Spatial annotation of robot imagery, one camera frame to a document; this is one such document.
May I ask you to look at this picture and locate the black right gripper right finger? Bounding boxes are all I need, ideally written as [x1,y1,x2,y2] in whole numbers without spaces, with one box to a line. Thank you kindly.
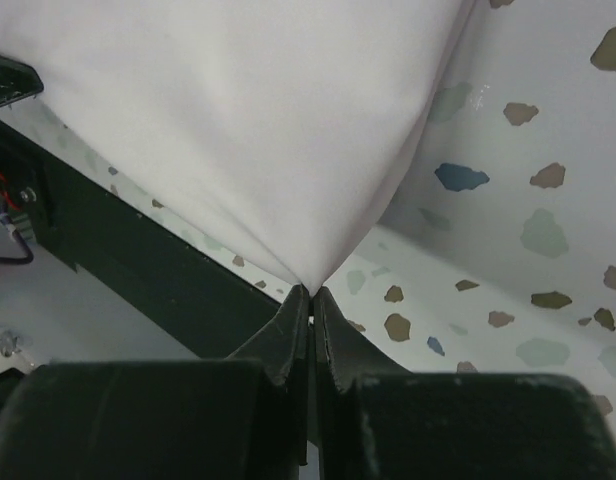
[312,289,616,479]

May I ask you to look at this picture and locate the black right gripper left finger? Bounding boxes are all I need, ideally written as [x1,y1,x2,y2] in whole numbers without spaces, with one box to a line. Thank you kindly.
[0,286,310,479]

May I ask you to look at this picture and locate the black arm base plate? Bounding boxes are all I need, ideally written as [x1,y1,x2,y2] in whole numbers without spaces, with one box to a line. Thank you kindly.
[0,121,280,357]

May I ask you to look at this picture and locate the white t shirt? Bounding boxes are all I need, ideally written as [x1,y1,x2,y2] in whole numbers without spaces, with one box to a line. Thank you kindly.
[0,1,472,292]

